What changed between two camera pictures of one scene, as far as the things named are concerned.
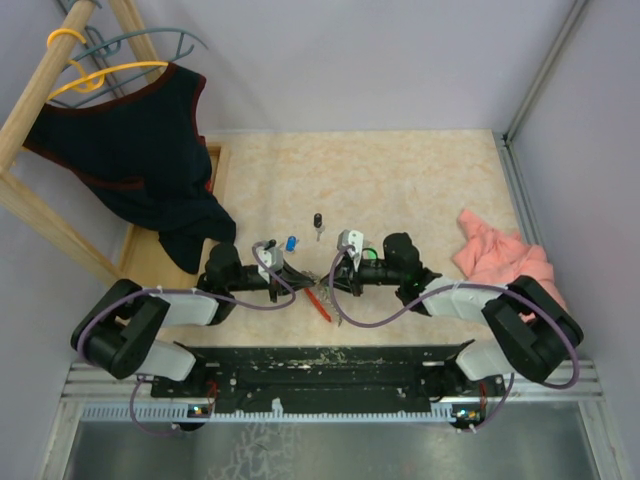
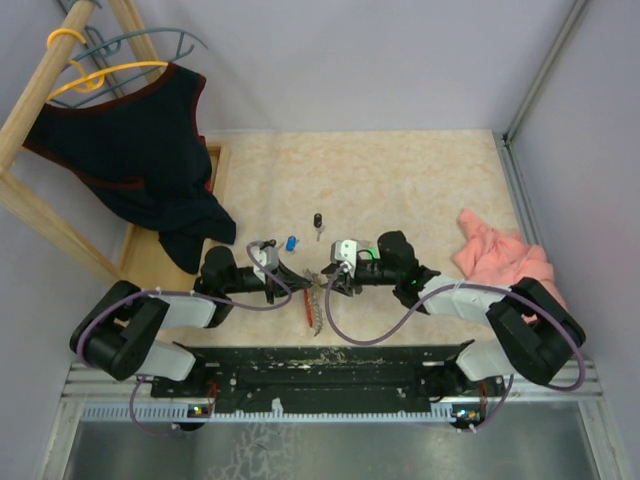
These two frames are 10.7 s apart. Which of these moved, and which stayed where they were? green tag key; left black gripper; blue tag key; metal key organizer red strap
Moved: metal key organizer red strap
Stayed: green tag key; blue tag key; left black gripper
